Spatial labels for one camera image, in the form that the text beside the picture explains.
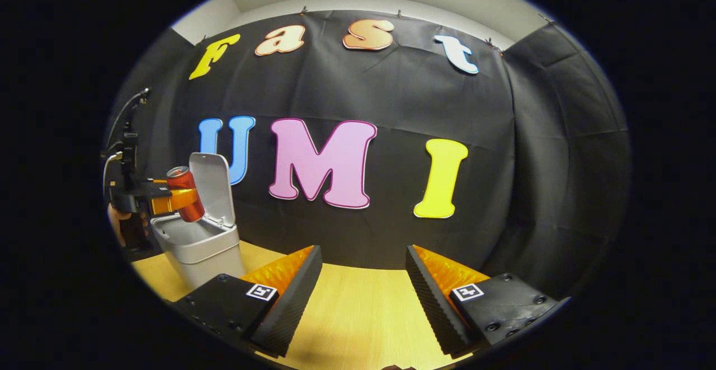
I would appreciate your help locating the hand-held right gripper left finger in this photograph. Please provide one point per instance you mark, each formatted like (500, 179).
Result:
(296, 300)

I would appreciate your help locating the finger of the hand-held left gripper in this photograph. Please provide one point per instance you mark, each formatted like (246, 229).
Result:
(173, 201)
(156, 180)

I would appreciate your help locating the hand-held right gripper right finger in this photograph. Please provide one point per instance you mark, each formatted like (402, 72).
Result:
(432, 300)

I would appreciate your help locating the red pop can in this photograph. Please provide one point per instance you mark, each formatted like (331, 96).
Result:
(185, 182)

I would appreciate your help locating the white desktop garbage bin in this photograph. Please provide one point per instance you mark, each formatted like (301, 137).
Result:
(207, 247)

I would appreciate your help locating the wooden desktop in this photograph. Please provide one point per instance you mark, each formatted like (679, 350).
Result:
(363, 314)

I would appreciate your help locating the black backdrop cloth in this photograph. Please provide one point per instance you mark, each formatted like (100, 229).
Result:
(419, 107)

